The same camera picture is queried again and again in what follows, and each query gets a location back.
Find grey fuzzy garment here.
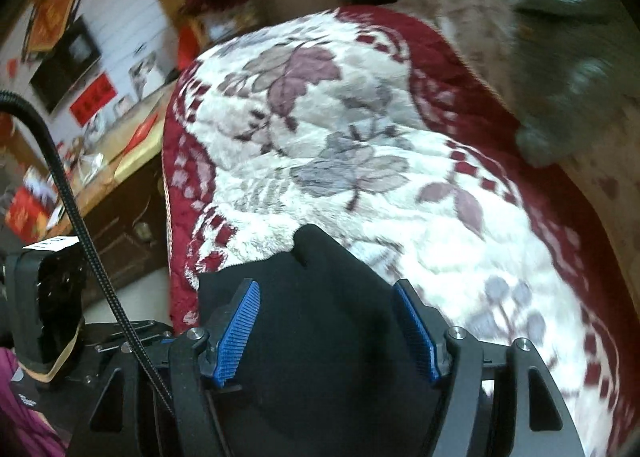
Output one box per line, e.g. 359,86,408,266
510,0,639,166

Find black braided cable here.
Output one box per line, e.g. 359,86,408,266
0,89,174,413

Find beige floral quilt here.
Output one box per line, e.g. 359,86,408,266
405,0,639,279

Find wooden desk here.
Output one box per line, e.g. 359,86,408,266
76,83,176,290

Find black wall television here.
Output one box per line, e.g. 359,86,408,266
29,17,102,113

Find pink sleeve forearm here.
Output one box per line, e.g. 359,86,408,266
1,347,66,456

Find black pants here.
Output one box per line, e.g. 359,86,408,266
198,225,439,456

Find white red floral blanket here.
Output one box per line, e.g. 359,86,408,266
162,7,637,456

